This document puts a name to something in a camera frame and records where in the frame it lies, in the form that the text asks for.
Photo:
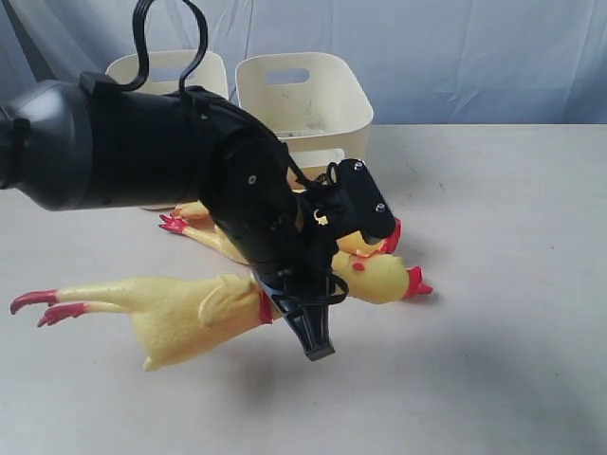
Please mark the cream bin marked cross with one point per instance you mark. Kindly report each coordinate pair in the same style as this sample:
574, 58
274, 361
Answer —
310, 100

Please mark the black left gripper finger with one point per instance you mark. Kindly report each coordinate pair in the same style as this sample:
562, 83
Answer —
308, 318

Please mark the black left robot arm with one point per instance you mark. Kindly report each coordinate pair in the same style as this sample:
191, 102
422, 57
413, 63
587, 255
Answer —
97, 144

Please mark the blue backdrop curtain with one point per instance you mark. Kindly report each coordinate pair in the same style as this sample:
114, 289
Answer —
418, 61

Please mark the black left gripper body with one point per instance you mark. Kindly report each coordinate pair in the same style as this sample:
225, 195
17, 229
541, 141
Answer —
290, 251

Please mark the cream bin marked circle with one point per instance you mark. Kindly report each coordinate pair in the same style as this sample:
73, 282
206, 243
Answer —
180, 76

